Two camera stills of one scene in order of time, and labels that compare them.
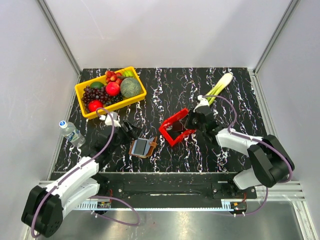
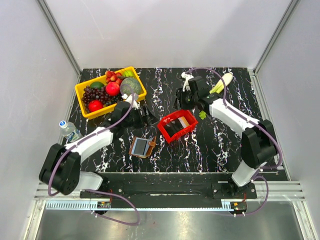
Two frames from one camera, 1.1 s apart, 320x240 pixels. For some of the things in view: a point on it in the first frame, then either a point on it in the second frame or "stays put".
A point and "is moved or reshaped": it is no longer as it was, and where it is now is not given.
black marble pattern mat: x=174 y=130 stays put
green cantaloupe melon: x=130 y=87 stays put
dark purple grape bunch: x=90 y=94 stays put
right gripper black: x=188 y=122 → x=179 y=103
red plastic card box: x=174 y=130 is moved or reshaped
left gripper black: x=134 y=131 → x=143 y=120
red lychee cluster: x=112 y=76 stays put
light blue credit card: x=140 y=146 stays put
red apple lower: x=93 y=105 stays put
